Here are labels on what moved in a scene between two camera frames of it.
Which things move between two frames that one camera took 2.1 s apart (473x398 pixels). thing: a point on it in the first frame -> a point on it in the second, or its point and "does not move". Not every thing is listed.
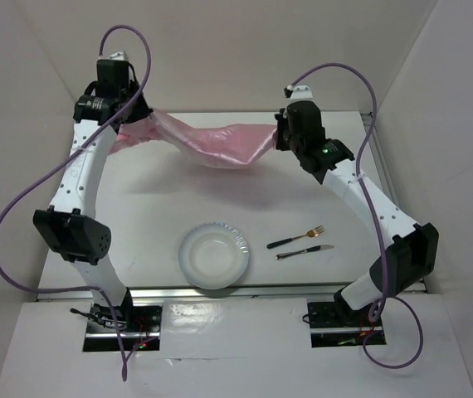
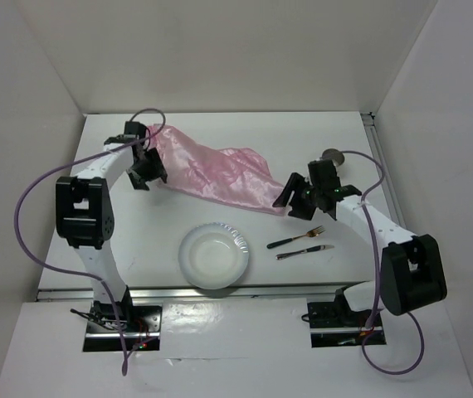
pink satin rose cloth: (221, 147) -> (235, 176)
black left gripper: (142, 111) -> (156, 168)
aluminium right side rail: (381, 157) does not move
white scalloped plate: (213, 255) does not move
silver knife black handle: (316, 248) does not move
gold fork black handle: (312, 233) does not move
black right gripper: (282, 118) -> (295, 183)
